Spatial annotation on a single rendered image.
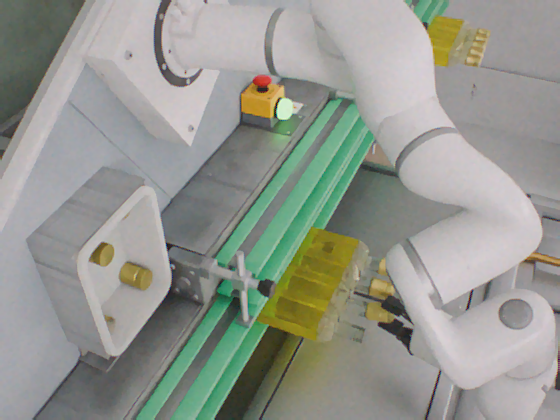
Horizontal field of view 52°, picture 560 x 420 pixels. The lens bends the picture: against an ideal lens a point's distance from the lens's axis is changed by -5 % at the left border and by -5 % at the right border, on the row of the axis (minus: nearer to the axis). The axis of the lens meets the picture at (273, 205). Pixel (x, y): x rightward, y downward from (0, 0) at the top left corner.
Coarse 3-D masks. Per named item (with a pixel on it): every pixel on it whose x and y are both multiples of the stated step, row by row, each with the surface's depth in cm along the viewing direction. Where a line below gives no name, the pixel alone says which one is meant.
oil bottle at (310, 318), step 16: (272, 304) 106; (288, 304) 106; (304, 304) 106; (320, 304) 106; (256, 320) 109; (272, 320) 107; (288, 320) 105; (304, 320) 103; (320, 320) 103; (336, 320) 104; (304, 336) 106; (320, 336) 104
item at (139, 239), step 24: (144, 192) 82; (120, 216) 78; (144, 216) 88; (96, 240) 74; (120, 240) 93; (144, 240) 91; (120, 264) 94; (144, 264) 95; (168, 264) 94; (96, 288) 90; (120, 288) 95; (168, 288) 96; (96, 312) 78; (120, 312) 92; (144, 312) 92; (120, 336) 89
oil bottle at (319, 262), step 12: (300, 252) 115; (312, 252) 115; (324, 252) 115; (300, 264) 113; (312, 264) 113; (324, 264) 113; (336, 264) 113; (348, 264) 113; (336, 276) 111; (348, 276) 111
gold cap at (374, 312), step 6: (372, 306) 106; (378, 306) 106; (366, 312) 106; (372, 312) 106; (378, 312) 105; (384, 312) 104; (372, 318) 106; (378, 318) 105; (384, 318) 104; (390, 318) 105
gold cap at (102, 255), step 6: (102, 246) 81; (108, 246) 82; (96, 252) 81; (102, 252) 81; (108, 252) 82; (90, 258) 82; (96, 258) 81; (102, 258) 81; (108, 258) 83; (96, 264) 82; (102, 264) 82; (108, 264) 83
